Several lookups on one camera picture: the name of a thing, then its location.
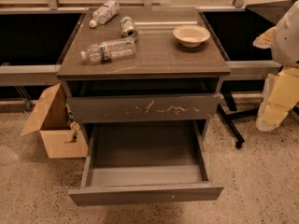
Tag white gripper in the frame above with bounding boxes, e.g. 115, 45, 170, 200
253, 1, 299, 132

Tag clear plastic water bottle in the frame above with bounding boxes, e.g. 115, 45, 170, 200
80, 37, 136, 63

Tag grey drawer cabinet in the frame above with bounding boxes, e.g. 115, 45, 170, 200
58, 7, 227, 138

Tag white labelled plastic bottle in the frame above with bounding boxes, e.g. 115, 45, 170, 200
89, 0, 120, 28

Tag open grey bottom drawer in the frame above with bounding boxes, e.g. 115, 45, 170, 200
69, 120, 223, 206

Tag scratched grey middle drawer front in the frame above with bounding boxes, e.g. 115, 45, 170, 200
68, 94, 220, 123

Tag white shallow bowl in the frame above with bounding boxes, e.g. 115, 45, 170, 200
173, 25, 210, 48

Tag open cardboard box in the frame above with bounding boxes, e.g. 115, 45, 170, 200
21, 84, 88, 159

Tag metal window railing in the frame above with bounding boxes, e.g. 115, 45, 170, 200
1, 0, 296, 78

